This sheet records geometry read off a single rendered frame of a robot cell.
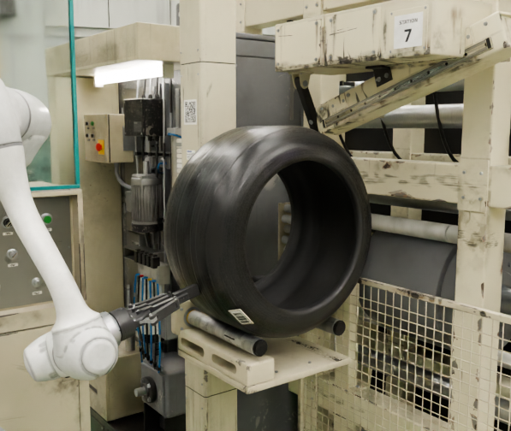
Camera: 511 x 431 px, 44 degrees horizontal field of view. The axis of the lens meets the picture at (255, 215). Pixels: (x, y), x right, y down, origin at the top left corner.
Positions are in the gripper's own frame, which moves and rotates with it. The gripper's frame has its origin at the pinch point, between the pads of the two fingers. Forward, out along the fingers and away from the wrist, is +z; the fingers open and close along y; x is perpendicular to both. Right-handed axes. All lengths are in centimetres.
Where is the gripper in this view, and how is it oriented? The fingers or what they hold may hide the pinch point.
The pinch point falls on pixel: (186, 293)
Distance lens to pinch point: 164.3
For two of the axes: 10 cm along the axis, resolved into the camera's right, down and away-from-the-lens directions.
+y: -5.9, -1.2, 8.0
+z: 7.8, -3.2, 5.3
